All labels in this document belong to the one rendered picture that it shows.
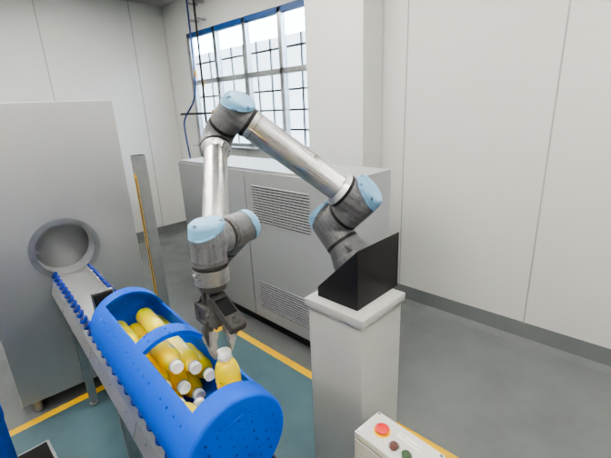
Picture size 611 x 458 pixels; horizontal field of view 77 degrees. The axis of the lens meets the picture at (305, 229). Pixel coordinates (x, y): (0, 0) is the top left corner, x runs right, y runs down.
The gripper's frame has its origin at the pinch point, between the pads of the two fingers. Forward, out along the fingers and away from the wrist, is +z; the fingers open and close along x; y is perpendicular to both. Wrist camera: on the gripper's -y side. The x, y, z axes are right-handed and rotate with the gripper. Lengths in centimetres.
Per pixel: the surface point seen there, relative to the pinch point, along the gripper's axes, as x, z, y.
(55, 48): -73, -145, 518
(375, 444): -19.6, 17.6, -36.6
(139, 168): -26, -35, 127
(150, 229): -27, -2, 127
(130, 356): 16.0, 9.7, 31.6
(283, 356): -115, 127, 132
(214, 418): 10.7, 6.1, -13.1
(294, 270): -134, 59, 136
